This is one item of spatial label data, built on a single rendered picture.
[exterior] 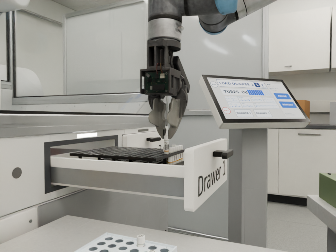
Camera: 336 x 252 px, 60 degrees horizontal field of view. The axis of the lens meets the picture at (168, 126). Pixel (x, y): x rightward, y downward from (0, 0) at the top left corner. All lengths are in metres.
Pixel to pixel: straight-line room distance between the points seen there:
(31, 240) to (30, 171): 0.14
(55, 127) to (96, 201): 0.26
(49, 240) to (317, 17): 3.76
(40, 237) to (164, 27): 0.48
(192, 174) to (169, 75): 0.21
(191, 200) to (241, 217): 1.07
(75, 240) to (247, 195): 1.10
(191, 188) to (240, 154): 1.01
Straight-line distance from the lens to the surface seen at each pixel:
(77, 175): 0.66
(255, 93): 1.56
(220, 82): 1.50
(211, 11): 0.67
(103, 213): 0.89
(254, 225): 1.63
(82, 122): 0.77
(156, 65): 0.62
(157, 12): 0.66
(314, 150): 3.51
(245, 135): 1.50
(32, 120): 0.66
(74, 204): 0.78
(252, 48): 2.32
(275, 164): 3.56
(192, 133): 2.40
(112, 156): 0.65
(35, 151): 0.67
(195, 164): 0.51
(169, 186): 0.55
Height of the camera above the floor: 0.98
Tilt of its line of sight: 2 degrees down
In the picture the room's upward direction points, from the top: straight up
